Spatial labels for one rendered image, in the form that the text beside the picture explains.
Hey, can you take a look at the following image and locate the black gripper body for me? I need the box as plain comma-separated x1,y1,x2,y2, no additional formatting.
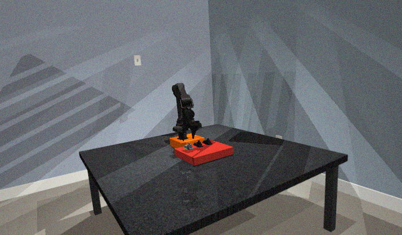
173,117,202,132

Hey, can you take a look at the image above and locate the red flat rectangular deck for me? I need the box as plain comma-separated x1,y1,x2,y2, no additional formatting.
175,138,233,166

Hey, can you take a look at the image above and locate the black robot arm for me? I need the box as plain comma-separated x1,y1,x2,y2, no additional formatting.
172,83,200,139

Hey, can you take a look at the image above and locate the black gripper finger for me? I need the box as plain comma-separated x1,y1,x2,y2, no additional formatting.
191,128,199,139
178,131,184,141

